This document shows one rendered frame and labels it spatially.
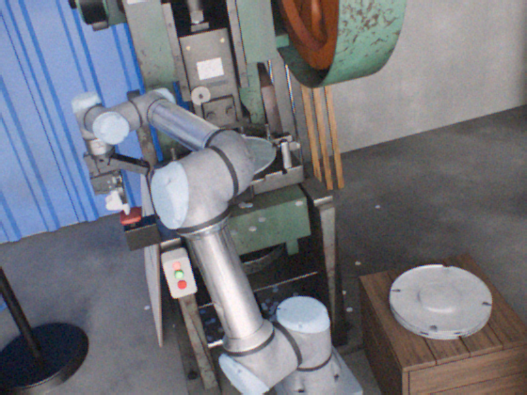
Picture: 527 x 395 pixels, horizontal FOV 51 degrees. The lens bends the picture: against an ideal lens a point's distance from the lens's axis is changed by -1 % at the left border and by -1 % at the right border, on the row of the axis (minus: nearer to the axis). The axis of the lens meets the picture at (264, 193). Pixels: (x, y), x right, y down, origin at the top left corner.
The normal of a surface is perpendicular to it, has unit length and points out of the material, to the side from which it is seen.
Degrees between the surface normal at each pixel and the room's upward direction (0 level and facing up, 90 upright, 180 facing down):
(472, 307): 0
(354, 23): 110
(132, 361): 0
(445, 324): 0
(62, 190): 90
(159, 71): 90
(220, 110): 90
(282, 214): 90
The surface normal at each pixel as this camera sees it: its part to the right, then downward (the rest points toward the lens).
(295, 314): -0.04, -0.90
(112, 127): 0.62, 0.33
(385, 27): 0.30, 0.78
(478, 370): 0.15, 0.49
